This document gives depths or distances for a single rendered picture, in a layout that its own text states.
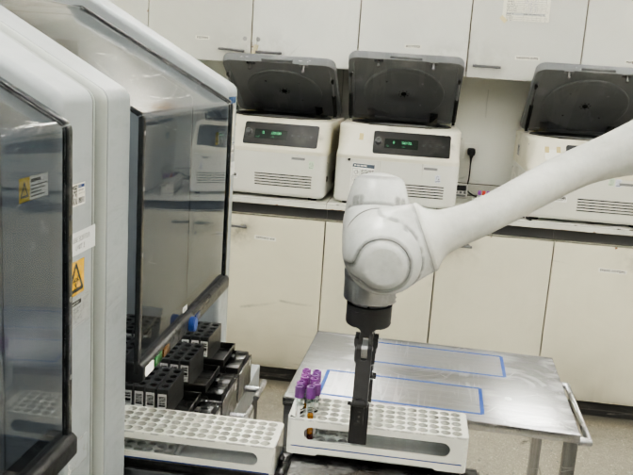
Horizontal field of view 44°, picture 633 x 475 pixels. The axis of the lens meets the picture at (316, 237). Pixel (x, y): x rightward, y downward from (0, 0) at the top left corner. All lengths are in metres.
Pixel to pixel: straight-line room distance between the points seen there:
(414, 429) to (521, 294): 2.40
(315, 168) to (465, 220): 2.51
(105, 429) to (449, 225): 0.61
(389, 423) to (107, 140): 0.64
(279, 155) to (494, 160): 1.20
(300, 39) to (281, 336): 1.42
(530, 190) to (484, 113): 3.01
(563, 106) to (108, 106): 3.05
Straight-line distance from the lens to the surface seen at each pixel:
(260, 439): 1.39
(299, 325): 3.77
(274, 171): 3.63
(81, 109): 1.08
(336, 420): 1.35
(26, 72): 1.05
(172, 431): 1.42
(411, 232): 1.08
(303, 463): 1.46
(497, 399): 1.78
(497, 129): 4.21
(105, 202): 1.18
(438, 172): 3.58
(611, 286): 3.76
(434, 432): 1.36
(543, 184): 1.21
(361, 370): 1.27
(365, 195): 1.23
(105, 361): 1.25
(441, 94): 3.90
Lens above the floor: 1.48
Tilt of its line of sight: 12 degrees down
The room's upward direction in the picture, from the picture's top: 4 degrees clockwise
